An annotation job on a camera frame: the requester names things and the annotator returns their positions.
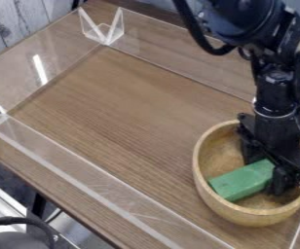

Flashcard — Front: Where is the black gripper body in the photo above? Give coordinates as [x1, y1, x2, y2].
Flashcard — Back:
[237, 108, 300, 189]

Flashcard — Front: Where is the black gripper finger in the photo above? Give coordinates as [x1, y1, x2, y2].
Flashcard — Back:
[241, 139, 266, 164]
[272, 166, 294, 196]

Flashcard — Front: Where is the green rectangular block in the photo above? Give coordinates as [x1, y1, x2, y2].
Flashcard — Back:
[208, 160, 274, 202]

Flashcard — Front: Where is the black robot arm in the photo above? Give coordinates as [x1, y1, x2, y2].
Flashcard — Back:
[173, 0, 300, 196]

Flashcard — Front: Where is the brown wooden bowl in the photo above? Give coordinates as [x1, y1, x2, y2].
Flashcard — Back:
[191, 120, 300, 228]

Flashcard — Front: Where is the black table leg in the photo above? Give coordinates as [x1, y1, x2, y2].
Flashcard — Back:
[31, 194, 47, 218]

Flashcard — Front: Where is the clear acrylic tray enclosure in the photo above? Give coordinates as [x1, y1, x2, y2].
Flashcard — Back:
[0, 0, 300, 249]

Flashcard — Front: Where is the black metal bracket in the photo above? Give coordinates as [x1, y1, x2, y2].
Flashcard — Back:
[26, 209, 81, 249]

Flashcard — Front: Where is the black cable loop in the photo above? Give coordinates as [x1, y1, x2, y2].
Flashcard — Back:
[0, 216, 57, 249]

